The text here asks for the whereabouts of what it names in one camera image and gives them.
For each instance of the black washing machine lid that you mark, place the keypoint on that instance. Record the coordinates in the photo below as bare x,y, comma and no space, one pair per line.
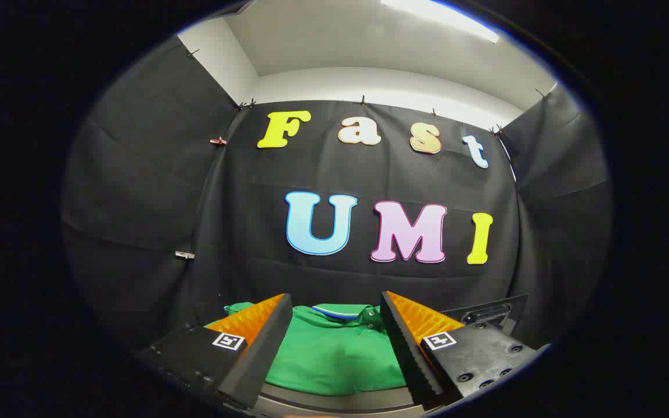
485,313

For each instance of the pink clip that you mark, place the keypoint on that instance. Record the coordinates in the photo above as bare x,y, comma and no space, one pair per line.
218,141

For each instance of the green polo shirt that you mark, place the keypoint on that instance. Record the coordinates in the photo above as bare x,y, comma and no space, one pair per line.
334,360

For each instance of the silver clip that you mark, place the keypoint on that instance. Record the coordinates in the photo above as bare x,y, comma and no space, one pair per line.
184,255

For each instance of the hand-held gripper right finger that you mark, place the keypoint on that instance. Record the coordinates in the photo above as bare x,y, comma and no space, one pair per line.
407,348

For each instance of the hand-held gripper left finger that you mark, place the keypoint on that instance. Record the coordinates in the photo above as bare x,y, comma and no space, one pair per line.
265,348

